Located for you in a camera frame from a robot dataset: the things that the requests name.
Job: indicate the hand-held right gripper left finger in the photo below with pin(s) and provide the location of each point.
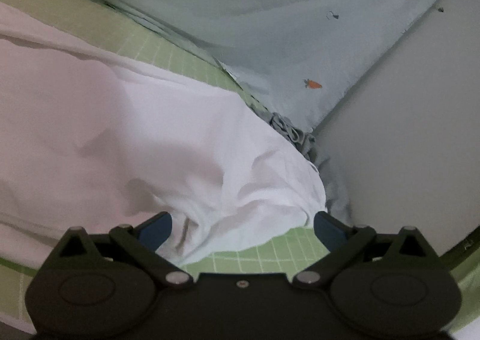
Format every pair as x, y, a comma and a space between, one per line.
157, 230

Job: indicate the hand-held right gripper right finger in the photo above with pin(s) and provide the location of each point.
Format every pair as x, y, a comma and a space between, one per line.
330, 230

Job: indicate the white shirt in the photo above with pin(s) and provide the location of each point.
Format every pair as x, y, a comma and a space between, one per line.
150, 137

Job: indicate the grey shirt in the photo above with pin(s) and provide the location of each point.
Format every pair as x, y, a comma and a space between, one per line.
296, 135

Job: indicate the green checkered mat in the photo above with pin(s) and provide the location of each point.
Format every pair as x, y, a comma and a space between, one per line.
157, 51

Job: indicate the carrot print sheet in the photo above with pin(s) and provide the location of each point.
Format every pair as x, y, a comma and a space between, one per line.
281, 44

